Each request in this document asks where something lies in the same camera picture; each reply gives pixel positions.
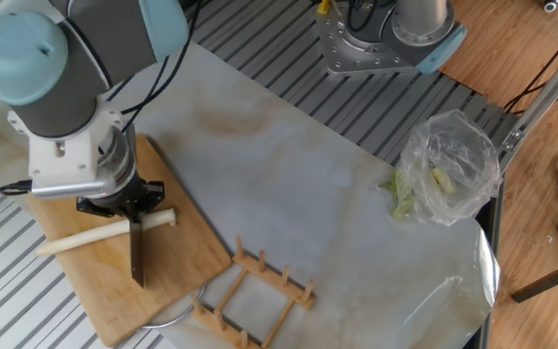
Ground wooden cutting board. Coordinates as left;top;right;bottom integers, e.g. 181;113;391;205
25;134;233;348

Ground black floor cables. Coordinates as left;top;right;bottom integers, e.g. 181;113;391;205
504;14;558;115

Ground dark brown wooden bar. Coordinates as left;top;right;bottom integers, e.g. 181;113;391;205
510;254;558;304

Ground clear plastic bag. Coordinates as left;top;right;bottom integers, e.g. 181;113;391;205
397;109;503;228

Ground round metal wire ring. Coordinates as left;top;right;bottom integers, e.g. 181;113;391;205
140;283;207;331

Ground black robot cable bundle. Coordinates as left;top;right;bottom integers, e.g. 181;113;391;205
0;0;205;196

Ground pale green vegetable chunk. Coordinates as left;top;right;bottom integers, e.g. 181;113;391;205
431;167;457;196

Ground white scallion stalk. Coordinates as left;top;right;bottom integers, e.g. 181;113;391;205
35;207;177;257

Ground green vegetable scraps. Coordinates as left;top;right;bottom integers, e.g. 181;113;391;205
380;168;417;222

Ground wooden peg rack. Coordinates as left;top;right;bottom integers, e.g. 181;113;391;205
190;236;317;349

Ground steel cleaver knife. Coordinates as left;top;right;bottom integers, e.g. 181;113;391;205
128;212;147;289

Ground aluminium frame beam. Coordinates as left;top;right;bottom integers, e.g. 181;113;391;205
499;28;558;171

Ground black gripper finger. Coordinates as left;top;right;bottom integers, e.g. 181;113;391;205
76;195;140;225
136;180;166;225

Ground marble pattern table sheet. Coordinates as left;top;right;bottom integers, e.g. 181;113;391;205
0;0;503;349

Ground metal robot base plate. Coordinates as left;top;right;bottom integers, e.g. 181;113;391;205
315;0;419;78

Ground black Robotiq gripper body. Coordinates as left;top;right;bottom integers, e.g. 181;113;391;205
84;173;157;214

